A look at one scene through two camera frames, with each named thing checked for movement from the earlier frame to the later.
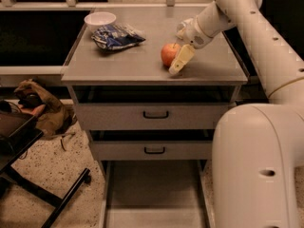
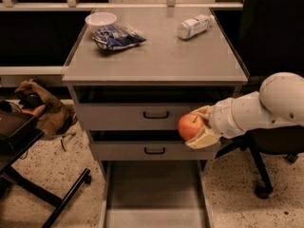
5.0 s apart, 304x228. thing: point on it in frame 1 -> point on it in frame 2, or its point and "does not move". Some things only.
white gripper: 195,34 -> 222,118
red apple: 168,54 -> 189,125
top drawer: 152,107 does not move
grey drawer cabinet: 150,103 does not move
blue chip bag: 115,36 does not move
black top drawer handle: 155,117 does not move
